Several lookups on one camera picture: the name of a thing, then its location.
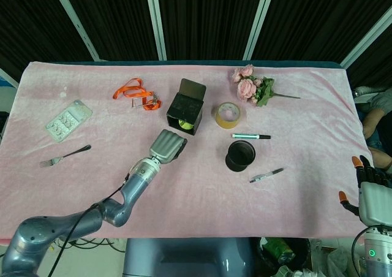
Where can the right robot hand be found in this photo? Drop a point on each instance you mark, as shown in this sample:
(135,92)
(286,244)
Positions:
(372,198)

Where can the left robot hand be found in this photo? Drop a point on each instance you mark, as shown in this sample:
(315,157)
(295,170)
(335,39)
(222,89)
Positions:
(167,148)

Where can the yellow tennis ball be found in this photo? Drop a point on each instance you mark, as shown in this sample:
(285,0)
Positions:
(185,125)

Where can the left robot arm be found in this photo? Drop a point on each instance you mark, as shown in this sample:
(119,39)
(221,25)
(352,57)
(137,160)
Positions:
(92,218)

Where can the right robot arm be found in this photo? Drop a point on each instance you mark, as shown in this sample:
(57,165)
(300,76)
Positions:
(377,252)

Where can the black open box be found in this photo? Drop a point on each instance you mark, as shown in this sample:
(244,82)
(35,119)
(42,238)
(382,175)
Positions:
(186,108)

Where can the yellow tape roll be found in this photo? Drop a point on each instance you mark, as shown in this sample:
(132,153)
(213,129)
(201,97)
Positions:
(228,114)

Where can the black cylindrical cup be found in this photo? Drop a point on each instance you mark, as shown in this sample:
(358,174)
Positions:
(240,156)

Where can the person sitting beside table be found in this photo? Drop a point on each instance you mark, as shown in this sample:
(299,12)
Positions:
(378,123)

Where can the green barrel marker pen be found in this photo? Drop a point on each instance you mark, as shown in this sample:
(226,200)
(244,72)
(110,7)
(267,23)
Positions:
(249,136)

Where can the pink velvet tablecloth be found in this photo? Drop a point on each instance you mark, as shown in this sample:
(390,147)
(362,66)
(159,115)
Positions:
(275,182)

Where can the black trash bin with bag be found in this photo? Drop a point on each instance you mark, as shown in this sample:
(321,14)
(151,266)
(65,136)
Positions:
(284,252)

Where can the clear plastic blister pack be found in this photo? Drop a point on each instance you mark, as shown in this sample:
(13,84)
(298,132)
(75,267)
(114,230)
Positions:
(68,120)

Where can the black and silver pen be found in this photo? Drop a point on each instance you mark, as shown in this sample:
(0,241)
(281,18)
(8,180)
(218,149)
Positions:
(266,175)

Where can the pink artificial flower bouquet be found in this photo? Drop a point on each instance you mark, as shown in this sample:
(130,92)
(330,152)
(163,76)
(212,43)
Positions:
(251,87)

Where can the metal fork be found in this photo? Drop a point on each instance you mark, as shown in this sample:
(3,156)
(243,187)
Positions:
(61,158)

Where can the blue-grey robot torso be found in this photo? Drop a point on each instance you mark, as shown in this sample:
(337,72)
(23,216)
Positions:
(186,257)

